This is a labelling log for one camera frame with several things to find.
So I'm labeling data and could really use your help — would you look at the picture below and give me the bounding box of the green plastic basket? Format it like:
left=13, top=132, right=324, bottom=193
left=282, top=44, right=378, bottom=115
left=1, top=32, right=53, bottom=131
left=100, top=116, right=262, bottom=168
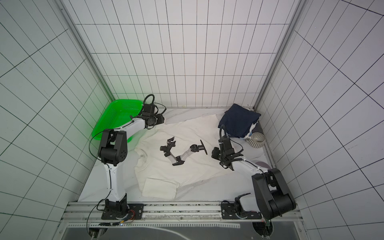
left=92, top=99, right=143, bottom=140

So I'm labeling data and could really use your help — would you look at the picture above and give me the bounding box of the white t shirt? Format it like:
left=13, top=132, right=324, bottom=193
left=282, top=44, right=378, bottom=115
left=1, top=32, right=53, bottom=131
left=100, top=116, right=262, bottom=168
left=135, top=115, right=230, bottom=200

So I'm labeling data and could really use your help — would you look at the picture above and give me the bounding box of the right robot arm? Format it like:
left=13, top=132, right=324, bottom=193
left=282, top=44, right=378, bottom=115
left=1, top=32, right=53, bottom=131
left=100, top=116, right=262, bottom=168
left=212, top=137, right=297, bottom=220

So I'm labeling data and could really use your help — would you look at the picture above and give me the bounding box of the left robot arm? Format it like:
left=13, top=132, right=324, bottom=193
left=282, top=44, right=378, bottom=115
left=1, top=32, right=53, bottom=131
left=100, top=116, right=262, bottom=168
left=98, top=103, right=164, bottom=212

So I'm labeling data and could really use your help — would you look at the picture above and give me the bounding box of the folded navy t shirt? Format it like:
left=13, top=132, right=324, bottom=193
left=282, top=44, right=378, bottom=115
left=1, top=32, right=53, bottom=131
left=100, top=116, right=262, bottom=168
left=218, top=104, right=261, bottom=138

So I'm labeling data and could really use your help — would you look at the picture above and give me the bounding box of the ribbed white cup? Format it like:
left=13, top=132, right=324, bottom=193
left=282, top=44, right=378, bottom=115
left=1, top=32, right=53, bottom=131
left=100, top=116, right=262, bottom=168
left=245, top=132, right=266, bottom=149

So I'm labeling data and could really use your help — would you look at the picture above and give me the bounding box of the grey round dish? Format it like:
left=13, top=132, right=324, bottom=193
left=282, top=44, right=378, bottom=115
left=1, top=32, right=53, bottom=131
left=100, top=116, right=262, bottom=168
left=255, top=161, right=271, bottom=170

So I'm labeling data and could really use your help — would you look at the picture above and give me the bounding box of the folded light blue shirt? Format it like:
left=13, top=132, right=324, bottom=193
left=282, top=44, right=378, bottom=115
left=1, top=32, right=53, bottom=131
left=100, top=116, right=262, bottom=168
left=247, top=122, right=263, bottom=137

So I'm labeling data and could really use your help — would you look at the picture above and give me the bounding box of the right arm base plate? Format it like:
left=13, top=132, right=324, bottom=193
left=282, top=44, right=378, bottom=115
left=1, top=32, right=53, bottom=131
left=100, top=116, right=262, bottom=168
left=220, top=201, right=262, bottom=220

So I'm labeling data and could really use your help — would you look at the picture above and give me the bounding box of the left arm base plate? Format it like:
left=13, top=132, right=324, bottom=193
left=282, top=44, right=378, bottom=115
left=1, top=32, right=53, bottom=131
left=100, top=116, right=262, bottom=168
left=101, top=203, right=145, bottom=221

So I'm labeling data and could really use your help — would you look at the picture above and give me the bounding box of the aluminium mounting rail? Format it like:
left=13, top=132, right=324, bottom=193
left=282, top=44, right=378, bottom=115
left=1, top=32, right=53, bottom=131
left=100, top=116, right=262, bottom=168
left=58, top=202, right=304, bottom=234

